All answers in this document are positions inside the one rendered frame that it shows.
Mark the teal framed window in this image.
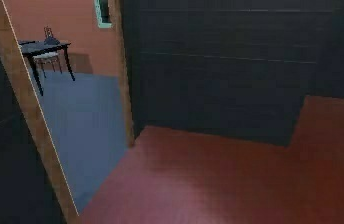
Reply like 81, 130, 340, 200
93, 0, 113, 29

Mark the black table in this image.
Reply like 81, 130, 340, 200
18, 39, 77, 97

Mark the brown wooden room door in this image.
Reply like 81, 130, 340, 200
0, 0, 81, 224

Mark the white seat chair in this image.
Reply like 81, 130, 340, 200
32, 51, 64, 79

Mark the dark desk lamp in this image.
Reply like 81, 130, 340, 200
43, 25, 61, 46

